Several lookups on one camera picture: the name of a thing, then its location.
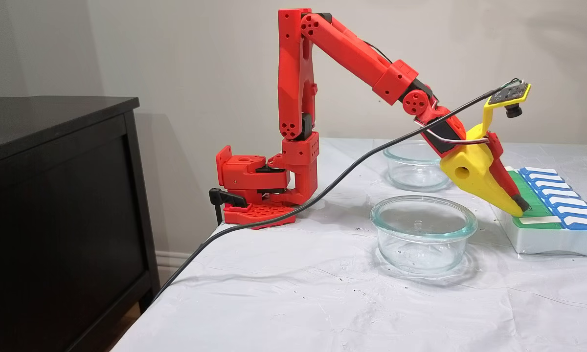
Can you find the weekly pill organizer box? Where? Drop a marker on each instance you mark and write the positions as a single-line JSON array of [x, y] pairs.
[[557, 239]]

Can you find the small clear glass bowl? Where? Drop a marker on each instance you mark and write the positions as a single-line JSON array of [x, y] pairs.
[[411, 171]]

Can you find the large clear glass bowl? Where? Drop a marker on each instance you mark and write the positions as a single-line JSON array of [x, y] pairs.
[[386, 234]]

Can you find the white tablecloth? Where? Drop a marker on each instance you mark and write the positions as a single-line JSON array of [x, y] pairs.
[[298, 303]]

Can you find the black table clamp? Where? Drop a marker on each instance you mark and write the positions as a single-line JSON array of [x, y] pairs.
[[225, 197]]

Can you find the white baseboard trim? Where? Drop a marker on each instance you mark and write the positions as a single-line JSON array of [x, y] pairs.
[[169, 259]]

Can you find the black wooden cabinet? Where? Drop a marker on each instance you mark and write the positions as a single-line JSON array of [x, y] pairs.
[[54, 220]]

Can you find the camera board on yellow mount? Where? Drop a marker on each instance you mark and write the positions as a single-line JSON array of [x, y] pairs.
[[511, 94]]

